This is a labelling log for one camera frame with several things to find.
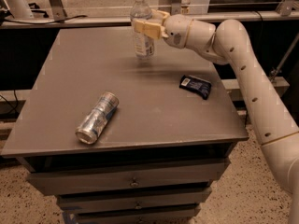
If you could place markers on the clear plastic water bottle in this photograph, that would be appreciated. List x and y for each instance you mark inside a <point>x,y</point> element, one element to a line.
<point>144,45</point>

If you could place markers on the grey drawer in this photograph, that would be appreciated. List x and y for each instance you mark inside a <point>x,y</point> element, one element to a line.
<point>128,177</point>
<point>133,199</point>
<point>141,216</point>

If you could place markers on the grey drawer cabinet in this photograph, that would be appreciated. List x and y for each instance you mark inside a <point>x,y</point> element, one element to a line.
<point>155,121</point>

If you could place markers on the metal frame rail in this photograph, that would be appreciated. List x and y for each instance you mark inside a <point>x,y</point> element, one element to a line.
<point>125,21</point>

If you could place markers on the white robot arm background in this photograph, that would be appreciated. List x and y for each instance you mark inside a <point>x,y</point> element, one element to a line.
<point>20,9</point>

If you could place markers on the dark blue snack packet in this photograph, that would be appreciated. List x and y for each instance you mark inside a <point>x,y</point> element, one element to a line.
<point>196,85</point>

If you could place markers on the middle grey drawer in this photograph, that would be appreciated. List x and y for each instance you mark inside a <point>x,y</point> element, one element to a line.
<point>133,199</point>

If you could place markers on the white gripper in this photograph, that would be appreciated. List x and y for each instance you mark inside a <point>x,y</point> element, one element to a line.
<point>177,31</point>

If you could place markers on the bottom grey drawer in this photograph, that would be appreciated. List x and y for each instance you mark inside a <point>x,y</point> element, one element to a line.
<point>141,216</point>

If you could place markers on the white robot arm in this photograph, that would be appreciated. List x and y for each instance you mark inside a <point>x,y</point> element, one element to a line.
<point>228,43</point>

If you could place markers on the silver blue drink can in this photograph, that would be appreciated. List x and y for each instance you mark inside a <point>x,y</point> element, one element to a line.
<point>95,122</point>

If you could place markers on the top grey drawer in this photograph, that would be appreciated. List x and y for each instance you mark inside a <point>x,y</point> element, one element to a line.
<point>128,177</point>

